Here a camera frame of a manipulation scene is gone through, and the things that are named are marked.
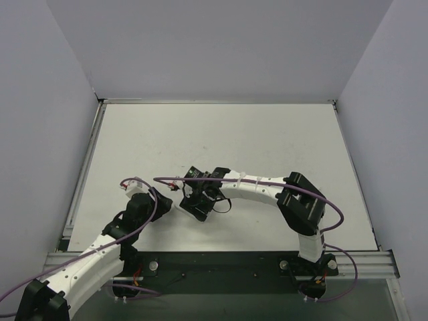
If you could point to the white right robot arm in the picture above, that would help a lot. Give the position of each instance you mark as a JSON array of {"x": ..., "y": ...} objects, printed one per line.
[{"x": 292, "y": 195}]

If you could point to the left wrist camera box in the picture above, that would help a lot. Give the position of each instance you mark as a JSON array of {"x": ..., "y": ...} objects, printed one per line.
[{"x": 132, "y": 187}]

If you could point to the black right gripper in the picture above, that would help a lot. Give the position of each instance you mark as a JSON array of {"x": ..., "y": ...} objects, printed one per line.
[{"x": 192, "y": 208}]

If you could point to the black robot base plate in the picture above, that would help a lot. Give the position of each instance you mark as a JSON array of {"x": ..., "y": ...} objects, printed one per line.
[{"x": 225, "y": 272}]

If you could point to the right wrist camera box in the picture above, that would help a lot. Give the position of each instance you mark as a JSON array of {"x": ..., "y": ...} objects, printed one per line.
[{"x": 180, "y": 186}]

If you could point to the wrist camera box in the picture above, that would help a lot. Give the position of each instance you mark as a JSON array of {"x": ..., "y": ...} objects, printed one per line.
[
  {"x": 132, "y": 187},
  {"x": 180, "y": 186}
]

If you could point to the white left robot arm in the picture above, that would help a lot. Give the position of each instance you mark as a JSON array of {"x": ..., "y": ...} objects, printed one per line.
[{"x": 63, "y": 293}]

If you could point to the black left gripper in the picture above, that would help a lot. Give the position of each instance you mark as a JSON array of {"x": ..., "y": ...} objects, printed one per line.
[{"x": 160, "y": 203}]

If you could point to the aluminium table edge rail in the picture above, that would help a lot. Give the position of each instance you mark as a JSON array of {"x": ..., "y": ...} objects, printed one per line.
[{"x": 84, "y": 170}]

